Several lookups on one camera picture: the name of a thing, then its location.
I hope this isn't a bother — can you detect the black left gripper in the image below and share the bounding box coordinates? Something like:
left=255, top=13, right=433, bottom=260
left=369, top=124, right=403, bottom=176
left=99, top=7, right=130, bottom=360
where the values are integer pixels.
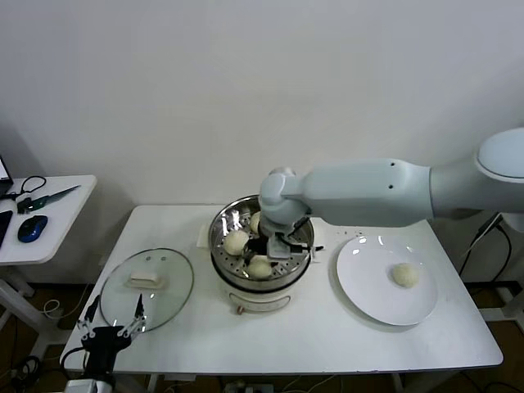
left=76, top=292, right=147, bottom=376

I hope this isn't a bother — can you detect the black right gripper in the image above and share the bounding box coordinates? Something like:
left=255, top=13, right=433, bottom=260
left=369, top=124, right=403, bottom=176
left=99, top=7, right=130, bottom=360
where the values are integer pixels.
left=244, top=235, right=278, bottom=273

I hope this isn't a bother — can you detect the glass lid with white handle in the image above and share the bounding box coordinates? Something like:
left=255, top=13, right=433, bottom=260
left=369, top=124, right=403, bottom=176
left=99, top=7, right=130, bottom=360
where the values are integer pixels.
left=99, top=246, right=195, bottom=333

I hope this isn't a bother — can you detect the stainless steel steamer basket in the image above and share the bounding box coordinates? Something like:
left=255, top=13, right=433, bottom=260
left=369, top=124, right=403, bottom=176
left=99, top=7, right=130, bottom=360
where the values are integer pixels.
left=197, top=194, right=328, bottom=290

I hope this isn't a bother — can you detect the white electric cooker pot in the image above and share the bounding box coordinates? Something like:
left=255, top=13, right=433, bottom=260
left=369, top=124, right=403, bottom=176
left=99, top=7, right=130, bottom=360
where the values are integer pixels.
left=198, top=228, right=328, bottom=317

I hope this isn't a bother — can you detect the white side table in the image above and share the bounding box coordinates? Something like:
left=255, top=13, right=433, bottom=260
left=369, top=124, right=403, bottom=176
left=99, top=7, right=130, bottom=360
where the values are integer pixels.
left=0, top=174, right=98, bottom=357

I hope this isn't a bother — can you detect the white round plate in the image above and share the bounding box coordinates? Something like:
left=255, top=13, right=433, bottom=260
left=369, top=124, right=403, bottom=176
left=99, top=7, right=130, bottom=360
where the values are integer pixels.
left=336, top=235, right=439, bottom=328

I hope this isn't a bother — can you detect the blue computer mouse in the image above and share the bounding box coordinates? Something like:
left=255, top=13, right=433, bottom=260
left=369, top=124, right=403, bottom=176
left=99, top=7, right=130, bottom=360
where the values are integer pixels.
left=16, top=215, right=49, bottom=243

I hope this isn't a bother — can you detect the white power strip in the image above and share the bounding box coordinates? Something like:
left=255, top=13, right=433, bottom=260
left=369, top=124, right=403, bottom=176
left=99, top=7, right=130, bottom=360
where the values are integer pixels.
left=223, top=380, right=275, bottom=393

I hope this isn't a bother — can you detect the black flat device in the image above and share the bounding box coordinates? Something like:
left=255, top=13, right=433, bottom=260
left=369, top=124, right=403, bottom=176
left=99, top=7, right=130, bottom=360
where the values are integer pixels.
left=0, top=210, right=14, bottom=249

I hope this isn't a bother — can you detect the black laptop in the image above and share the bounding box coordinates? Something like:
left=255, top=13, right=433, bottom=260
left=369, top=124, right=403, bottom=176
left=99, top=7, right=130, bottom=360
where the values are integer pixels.
left=0, top=155, right=14, bottom=200

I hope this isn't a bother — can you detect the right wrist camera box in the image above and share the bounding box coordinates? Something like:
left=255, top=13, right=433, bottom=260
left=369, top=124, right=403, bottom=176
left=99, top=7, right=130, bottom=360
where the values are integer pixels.
left=266, top=236, right=291, bottom=260

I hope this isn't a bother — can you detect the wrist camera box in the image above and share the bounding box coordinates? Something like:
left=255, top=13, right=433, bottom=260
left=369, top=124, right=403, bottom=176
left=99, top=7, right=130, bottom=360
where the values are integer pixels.
left=65, top=378, right=97, bottom=393
left=266, top=236, right=291, bottom=260

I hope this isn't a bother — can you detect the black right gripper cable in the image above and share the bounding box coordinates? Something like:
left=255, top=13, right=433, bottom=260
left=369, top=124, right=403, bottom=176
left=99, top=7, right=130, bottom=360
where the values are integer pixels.
left=285, top=215, right=325, bottom=252

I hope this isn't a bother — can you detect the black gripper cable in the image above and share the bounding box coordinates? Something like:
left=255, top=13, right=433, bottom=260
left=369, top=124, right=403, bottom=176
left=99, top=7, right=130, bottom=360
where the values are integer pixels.
left=60, top=346, right=89, bottom=377
left=285, top=215, right=325, bottom=252

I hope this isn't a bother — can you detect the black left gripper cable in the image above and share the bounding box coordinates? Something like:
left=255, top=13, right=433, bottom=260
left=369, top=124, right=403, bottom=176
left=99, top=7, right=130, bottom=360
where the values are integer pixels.
left=60, top=346, right=89, bottom=377

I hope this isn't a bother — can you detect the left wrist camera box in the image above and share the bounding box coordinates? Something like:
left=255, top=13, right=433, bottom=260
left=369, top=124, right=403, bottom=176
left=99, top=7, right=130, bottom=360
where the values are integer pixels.
left=65, top=378, right=97, bottom=393

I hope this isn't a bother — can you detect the green handled blade tool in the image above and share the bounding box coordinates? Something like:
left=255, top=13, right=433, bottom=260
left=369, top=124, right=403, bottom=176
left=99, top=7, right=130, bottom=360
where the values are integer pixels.
left=16, top=184, right=82, bottom=214

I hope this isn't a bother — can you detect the black cord loop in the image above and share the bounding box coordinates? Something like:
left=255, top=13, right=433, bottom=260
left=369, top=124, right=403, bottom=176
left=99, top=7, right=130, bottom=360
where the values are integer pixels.
left=0, top=175, right=46, bottom=201

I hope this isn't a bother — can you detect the black power cable with adapter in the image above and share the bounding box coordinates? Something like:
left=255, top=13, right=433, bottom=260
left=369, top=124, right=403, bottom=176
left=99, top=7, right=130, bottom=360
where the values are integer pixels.
left=460, top=212, right=513, bottom=279

